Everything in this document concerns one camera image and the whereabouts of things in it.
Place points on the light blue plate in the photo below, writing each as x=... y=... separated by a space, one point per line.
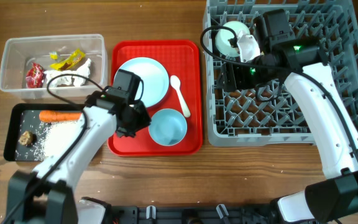
x=155 y=77

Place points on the clear plastic bin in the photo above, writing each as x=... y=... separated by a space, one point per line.
x=20 y=53

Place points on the orange carrot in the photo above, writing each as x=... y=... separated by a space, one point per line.
x=48 y=116

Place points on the grey dishwasher rack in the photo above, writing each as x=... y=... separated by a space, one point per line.
x=270 y=115

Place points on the red snack wrapper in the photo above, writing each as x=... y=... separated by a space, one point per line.
x=35 y=76

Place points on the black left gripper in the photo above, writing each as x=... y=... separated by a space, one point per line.
x=132 y=125

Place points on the black food waste tray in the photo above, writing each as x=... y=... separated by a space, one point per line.
x=13 y=128

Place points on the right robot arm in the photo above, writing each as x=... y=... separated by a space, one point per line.
x=272 y=51

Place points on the white plastic spoon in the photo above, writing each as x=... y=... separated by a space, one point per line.
x=175 y=83

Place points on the light blue bowl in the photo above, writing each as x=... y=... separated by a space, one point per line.
x=168 y=127

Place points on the mint green bowl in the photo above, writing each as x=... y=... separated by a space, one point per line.
x=222 y=38

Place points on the brown food lump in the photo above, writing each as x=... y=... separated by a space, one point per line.
x=27 y=138

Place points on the gold foil wrapper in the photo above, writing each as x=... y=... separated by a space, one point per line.
x=69 y=62

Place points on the white tissue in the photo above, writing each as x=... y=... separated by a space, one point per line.
x=68 y=77

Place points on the spilled white rice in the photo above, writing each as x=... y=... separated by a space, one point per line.
x=52 y=138

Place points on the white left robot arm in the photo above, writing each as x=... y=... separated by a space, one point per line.
x=46 y=195

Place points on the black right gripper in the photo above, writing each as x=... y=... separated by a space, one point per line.
x=234 y=78

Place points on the red plastic tray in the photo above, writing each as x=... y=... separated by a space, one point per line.
x=171 y=92

